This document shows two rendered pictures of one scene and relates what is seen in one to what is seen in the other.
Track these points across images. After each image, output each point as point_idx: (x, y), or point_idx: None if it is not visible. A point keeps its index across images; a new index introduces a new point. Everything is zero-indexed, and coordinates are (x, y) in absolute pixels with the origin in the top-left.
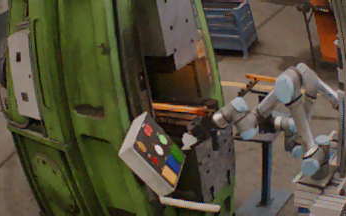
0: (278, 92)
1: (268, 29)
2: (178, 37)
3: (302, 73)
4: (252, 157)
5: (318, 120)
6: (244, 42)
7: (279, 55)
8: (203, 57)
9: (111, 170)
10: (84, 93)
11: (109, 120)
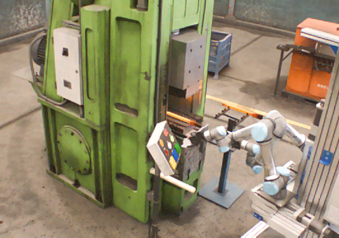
0: (254, 133)
1: (239, 56)
2: (191, 78)
3: (273, 118)
4: (211, 149)
5: None
6: (218, 67)
7: (243, 79)
8: (199, 89)
9: (130, 147)
10: (124, 97)
11: (140, 119)
